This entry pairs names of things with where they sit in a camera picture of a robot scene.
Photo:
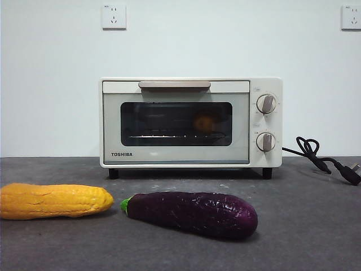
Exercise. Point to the brown potato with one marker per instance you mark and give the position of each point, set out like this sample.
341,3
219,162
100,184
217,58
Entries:
203,122

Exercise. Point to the beige oven knob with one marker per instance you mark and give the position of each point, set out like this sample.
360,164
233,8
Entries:
265,104
265,142

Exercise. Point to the white Toshiba toaster oven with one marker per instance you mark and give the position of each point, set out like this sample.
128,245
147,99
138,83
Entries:
270,124

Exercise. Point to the purple eggplant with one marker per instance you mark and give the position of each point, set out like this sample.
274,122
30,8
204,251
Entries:
191,211

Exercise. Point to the yellow corn cob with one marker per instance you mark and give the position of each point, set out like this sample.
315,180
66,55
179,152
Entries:
56,201

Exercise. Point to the white wall socket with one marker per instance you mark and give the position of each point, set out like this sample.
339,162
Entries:
352,17
114,17

